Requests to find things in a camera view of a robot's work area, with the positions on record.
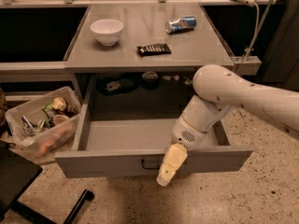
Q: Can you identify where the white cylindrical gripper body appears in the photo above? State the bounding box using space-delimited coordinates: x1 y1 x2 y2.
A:
172 95 232 150

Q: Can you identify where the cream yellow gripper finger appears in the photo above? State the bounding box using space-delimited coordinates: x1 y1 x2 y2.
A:
156 143 188 187

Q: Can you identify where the grey top drawer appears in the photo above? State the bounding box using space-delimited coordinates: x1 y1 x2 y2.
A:
53 74 254 179

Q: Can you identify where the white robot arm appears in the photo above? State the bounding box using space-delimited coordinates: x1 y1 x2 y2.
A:
156 64 299 187

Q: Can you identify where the grey drawer cabinet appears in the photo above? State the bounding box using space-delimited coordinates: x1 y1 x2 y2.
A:
63 2 235 123

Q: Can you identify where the black snack bar wrapper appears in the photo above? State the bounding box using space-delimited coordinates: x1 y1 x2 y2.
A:
136 43 171 56

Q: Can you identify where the crushed blue soda can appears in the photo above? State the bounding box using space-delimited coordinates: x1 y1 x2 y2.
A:
165 16 197 34

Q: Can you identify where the white bowl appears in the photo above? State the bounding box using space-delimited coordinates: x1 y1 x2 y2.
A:
90 19 124 46

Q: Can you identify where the clear plastic storage bin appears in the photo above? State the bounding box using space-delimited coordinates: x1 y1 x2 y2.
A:
6 87 81 156

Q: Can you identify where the black chair base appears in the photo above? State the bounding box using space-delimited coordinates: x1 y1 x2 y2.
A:
0 144 95 224

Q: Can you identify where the white cable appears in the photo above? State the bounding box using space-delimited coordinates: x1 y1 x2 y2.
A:
230 2 262 135

